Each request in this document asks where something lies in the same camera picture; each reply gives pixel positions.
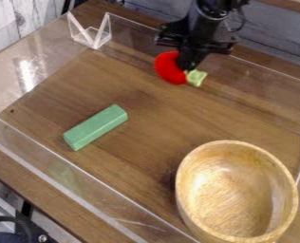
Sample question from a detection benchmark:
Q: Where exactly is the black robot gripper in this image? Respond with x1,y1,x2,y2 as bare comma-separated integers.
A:
155,20,239,71

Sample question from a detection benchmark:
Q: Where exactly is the red plush tomato toy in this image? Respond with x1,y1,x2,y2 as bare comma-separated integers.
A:
152,50,210,88

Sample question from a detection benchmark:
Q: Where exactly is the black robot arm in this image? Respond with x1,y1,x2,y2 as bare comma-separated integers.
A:
155,0,250,71

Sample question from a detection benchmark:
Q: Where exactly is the green rectangular block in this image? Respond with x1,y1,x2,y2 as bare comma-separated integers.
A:
63,104,128,151

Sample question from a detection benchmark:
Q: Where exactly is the wooden bowl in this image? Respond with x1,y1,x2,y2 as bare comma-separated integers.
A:
175,140,298,243

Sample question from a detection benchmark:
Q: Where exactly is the clear acrylic corner bracket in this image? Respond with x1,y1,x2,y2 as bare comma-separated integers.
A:
65,12,112,49

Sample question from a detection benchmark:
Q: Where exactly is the clear acrylic barrier wall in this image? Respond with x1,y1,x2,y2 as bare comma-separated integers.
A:
0,19,300,243

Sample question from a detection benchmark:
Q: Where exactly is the black cable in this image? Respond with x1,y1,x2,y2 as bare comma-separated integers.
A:
0,215,23,243

